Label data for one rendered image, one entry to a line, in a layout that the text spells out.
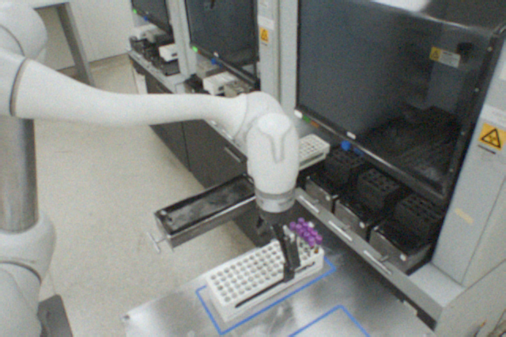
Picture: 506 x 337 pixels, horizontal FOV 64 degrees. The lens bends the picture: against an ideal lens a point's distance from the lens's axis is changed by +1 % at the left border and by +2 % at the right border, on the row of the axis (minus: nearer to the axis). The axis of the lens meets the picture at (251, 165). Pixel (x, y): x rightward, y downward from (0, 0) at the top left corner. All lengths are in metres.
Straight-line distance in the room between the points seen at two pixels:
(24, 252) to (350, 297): 0.83
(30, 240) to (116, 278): 1.15
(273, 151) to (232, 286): 0.38
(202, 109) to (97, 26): 3.85
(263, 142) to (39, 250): 0.70
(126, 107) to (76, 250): 1.82
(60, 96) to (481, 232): 0.96
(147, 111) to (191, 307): 0.51
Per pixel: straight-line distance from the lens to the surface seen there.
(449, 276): 1.29
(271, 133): 0.75
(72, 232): 2.63
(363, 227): 1.27
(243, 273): 1.02
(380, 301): 1.07
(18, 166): 1.04
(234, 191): 1.36
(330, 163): 1.39
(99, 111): 0.74
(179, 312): 1.06
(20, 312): 1.13
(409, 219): 1.24
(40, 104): 0.74
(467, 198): 1.10
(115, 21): 4.71
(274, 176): 0.79
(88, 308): 2.22
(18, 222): 1.15
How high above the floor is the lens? 1.68
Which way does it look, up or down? 37 degrees down
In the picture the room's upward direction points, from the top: 4 degrees counter-clockwise
